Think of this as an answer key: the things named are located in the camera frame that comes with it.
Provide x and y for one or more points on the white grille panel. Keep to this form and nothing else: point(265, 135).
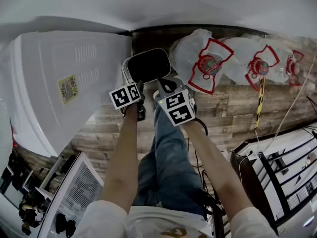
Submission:
point(74, 192)

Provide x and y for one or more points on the large white appliance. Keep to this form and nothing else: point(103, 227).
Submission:
point(62, 83)

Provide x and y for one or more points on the yellow black striped strip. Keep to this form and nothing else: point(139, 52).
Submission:
point(260, 103)

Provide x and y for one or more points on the person's white shirt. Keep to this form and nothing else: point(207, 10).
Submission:
point(148, 224)

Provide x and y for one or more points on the pile of dark equipment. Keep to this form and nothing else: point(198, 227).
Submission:
point(29, 207)

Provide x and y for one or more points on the person's white shoe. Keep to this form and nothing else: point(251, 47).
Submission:
point(156, 95)

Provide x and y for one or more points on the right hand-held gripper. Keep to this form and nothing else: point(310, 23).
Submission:
point(179, 108)

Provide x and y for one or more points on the wooden floor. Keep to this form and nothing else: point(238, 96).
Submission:
point(230, 108)

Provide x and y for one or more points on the person's legs in blue jeans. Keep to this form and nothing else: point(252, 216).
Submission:
point(171, 167)

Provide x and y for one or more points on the white container with black inside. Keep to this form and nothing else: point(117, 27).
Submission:
point(148, 64)

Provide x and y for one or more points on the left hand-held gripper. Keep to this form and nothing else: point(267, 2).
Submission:
point(125, 95)

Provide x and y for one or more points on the person's right forearm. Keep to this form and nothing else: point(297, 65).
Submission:
point(213, 167)

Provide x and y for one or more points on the water jug in plastic bag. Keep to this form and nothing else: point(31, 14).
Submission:
point(195, 58)
point(296, 66)
point(257, 61)

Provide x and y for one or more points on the black metal rack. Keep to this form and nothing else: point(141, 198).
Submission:
point(284, 167)

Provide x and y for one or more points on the person's left forearm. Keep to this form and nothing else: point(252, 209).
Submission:
point(121, 155)

